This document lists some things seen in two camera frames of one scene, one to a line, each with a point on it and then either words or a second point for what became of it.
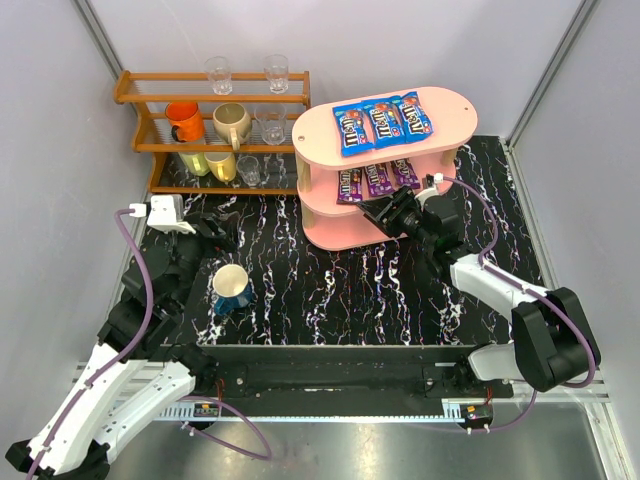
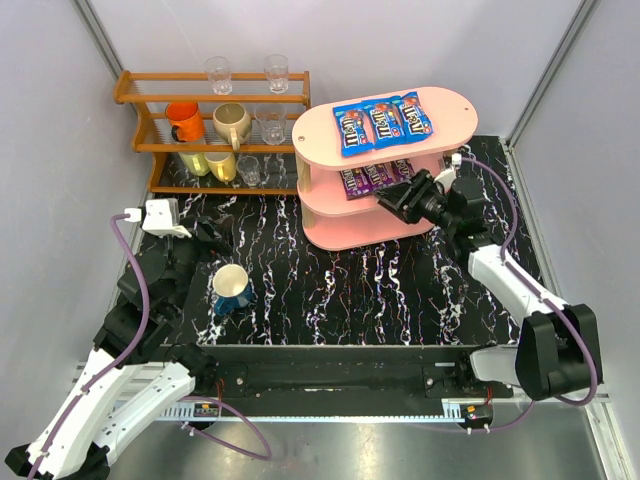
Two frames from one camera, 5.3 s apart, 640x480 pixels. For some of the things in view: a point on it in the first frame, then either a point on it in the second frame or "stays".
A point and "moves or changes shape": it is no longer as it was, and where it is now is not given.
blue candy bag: [351, 122] stays
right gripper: [391, 213] to [413, 198]
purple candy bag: [404, 174] stays
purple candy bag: [349, 186] moves or changes shape
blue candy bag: [385, 120] stays
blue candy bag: [416, 123] stays
